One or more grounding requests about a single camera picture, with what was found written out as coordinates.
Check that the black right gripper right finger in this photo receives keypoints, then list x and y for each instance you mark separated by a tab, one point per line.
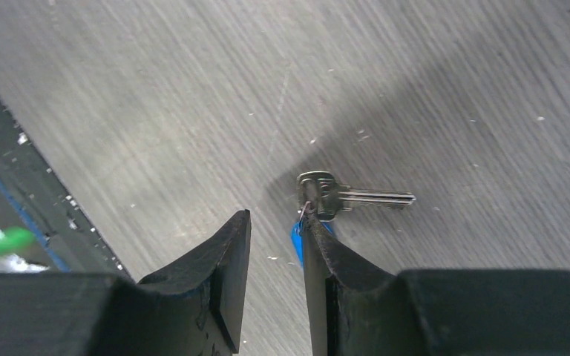
357	308

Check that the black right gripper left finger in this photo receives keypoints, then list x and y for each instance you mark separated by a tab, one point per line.
192	306

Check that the blue key tag key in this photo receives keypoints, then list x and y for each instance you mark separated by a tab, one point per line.
320	194

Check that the green key tag key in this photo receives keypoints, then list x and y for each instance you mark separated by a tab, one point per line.
15	239

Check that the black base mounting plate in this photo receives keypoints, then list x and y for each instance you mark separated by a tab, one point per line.
33	197

